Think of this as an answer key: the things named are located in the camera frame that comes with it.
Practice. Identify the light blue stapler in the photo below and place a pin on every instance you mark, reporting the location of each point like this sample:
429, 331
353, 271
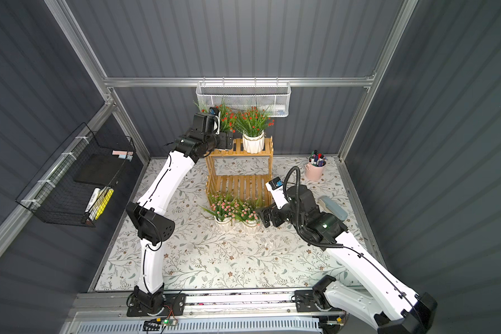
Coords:
330, 206

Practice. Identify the black wire wall basket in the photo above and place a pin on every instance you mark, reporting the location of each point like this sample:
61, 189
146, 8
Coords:
78, 187

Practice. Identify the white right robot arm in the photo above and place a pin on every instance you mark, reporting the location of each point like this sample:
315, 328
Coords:
327, 232

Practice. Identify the pink flower pot two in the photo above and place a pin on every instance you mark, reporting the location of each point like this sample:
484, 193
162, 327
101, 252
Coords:
247, 214

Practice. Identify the red flower pot one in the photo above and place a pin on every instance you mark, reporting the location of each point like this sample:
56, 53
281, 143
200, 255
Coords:
251, 123

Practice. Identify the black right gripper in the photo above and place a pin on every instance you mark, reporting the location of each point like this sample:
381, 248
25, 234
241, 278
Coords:
268, 216

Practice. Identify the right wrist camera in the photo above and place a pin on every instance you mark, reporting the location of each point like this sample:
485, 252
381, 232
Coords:
276, 188

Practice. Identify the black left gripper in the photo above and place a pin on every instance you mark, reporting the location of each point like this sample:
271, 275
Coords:
226, 140

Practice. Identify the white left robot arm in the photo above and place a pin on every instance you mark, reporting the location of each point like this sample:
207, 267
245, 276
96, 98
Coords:
148, 213

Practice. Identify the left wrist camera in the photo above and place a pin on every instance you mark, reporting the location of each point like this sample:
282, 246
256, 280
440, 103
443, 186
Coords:
215, 115

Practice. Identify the floral table mat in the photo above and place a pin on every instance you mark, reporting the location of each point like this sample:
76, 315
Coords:
201, 256

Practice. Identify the wooden two-tier rack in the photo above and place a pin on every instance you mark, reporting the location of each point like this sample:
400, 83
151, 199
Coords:
242, 185

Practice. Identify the yellow black marker pack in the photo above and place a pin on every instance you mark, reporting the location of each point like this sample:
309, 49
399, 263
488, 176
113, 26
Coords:
101, 203

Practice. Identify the black notebook in basket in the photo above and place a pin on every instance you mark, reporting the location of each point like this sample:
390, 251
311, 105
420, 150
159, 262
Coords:
101, 170

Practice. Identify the pink flower pot one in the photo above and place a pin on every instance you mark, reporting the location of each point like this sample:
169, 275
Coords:
223, 207

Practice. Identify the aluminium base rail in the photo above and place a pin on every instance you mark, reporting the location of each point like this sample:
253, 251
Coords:
270, 302

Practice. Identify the pink pen cup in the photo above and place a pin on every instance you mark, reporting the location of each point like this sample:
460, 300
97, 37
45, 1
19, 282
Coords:
313, 173

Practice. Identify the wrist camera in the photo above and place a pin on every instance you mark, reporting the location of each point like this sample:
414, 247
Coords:
215, 115
276, 188

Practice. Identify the white wire wall basket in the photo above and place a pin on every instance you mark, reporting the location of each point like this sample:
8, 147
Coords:
271, 96

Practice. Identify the white marker in basket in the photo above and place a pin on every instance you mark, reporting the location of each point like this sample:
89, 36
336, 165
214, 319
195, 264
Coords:
92, 199

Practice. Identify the red flower pot two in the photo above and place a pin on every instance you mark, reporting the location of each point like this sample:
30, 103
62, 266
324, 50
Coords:
226, 114

